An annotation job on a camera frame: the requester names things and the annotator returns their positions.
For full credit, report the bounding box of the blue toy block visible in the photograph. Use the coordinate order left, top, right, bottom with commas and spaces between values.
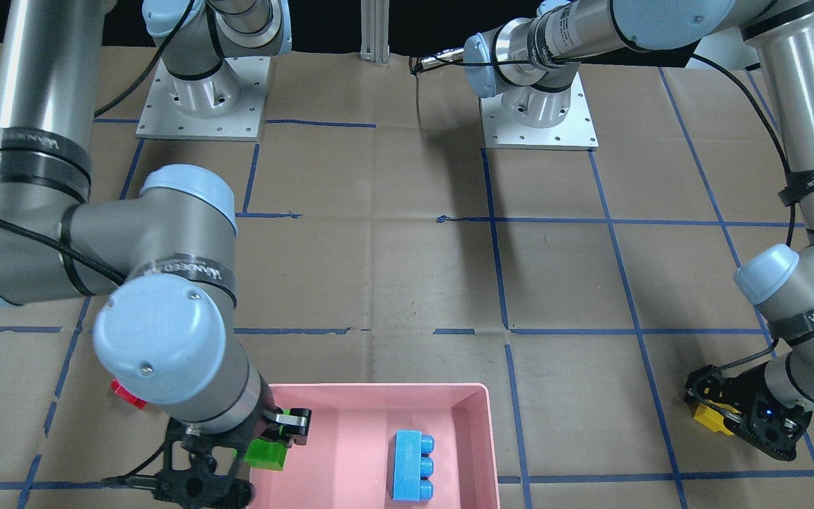
391, 429, 436, 503

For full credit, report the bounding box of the yellow toy block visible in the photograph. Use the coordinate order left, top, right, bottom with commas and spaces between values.
690, 402, 734, 437

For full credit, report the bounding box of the pink plastic box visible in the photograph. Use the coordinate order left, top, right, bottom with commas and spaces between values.
251, 383, 500, 508

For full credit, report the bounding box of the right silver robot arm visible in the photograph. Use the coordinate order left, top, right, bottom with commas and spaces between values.
0, 1, 311, 508

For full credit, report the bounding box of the aluminium frame post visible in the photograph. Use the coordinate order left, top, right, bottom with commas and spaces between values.
359, 0, 390, 66

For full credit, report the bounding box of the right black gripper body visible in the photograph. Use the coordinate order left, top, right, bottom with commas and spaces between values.
156, 404, 288, 508

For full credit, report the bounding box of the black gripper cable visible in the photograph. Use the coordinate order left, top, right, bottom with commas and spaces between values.
690, 53, 800, 375
0, 177, 167, 488

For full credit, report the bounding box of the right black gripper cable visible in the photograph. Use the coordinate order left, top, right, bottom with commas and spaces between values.
0, 177, 167, 488

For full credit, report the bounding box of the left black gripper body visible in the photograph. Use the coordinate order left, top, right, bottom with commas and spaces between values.
726, 364, 812, 462

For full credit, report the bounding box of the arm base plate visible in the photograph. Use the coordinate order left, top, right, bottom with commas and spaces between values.
136, 56, 271, 142
479, 65, 600, 151

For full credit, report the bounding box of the red toy block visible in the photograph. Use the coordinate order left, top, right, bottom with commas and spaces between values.
110, 379, 148, 409

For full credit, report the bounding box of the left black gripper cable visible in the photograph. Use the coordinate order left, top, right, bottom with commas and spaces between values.
690, 53, 800, 375

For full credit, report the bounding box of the green toy block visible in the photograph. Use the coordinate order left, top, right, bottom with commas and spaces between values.
244, 421, 290, 472

